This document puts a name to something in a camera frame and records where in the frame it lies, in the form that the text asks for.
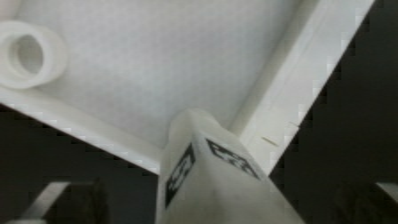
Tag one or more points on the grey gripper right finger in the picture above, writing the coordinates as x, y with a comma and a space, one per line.
362, 205

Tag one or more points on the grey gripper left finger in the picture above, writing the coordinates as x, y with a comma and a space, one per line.
71, 203

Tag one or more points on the white desk top tray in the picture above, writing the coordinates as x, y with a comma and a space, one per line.
112, 62

